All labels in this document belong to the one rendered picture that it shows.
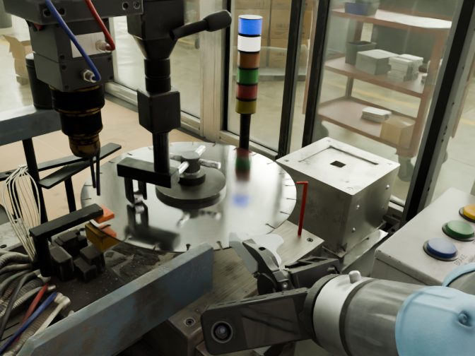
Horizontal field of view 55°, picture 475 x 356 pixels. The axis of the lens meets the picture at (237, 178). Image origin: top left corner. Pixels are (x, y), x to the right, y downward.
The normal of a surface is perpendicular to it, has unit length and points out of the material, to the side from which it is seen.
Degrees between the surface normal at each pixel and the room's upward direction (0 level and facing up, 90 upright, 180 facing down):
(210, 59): 90
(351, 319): 67
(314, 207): 90
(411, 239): 0
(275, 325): 60
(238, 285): 0
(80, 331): 90
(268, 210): 0
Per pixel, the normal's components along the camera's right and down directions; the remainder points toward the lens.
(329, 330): -0.90, 0.09
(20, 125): 0.71, 0.37
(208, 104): -0.70, 0.32
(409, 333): -0.84, -0.37
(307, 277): 0.41, -0.09
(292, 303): -0.11, -0.03
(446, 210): 0.04, -0.87
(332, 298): -0.73, -0.62
